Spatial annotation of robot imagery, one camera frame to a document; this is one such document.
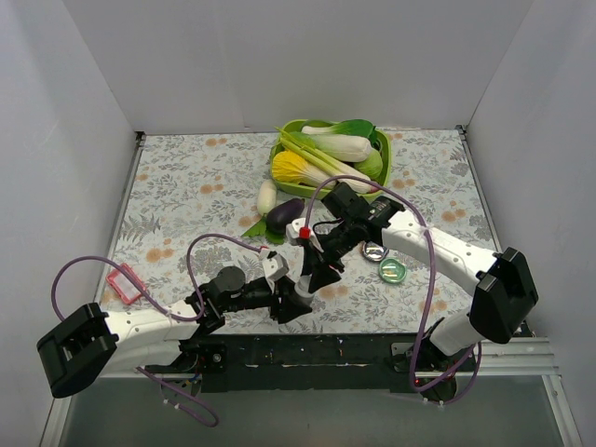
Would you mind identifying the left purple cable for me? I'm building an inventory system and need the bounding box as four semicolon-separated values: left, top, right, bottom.
49;232;271;427

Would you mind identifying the bok choy toy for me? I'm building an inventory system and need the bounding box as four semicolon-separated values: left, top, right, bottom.
291;119;379;163

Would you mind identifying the green cabbage toy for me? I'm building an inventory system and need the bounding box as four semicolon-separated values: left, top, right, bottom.
353;149;384;181

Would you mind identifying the long white daikon toy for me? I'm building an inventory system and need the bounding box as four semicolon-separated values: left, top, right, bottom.
319;158;378;194

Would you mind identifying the white blue pill bottle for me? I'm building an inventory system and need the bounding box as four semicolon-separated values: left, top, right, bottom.
294;275;314;303

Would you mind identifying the black base frame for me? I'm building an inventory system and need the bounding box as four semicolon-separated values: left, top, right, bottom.
143;332;471;395

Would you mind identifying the white radish toy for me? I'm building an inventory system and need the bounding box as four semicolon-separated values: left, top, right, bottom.
239;178;285;245

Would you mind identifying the green round pill case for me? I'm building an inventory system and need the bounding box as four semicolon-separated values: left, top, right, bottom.
378;258;407;284

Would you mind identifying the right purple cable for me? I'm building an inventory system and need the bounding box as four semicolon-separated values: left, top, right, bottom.
303;174;481;404

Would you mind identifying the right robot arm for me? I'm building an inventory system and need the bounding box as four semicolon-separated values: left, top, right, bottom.
287;183;538;371

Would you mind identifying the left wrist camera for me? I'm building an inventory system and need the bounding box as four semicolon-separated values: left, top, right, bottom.
260;251;290;282

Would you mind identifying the purple eggplant toy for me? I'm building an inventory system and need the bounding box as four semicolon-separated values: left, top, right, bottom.
265;197;305;235

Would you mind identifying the yellow napa cabbage toy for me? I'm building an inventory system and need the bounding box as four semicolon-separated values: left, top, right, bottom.
271;151;330;187

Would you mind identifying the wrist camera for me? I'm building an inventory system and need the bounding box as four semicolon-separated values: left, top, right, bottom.
260;251;290;282
286;218;323;252

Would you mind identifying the pink square pill box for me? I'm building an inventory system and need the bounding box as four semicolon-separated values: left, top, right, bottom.
106;263;145;305

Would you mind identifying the purple cable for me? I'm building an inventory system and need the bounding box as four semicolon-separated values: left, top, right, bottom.
303;174;481;404
49;232;271;427

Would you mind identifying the blue round pill case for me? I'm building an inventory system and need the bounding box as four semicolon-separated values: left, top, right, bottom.
362;242;389;264

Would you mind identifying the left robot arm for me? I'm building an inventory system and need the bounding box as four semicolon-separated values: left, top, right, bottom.
36;266;314;399

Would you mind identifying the floral table mat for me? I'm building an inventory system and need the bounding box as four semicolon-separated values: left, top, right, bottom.
112;129;500;334

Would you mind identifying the green celery stalk toy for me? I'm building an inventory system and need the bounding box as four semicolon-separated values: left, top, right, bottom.
278;129;349;176

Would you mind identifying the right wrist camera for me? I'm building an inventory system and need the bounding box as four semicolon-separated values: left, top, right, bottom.
286;218;323;252

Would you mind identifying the green plastic tray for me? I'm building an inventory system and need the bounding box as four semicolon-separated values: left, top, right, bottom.
270;119;392;197

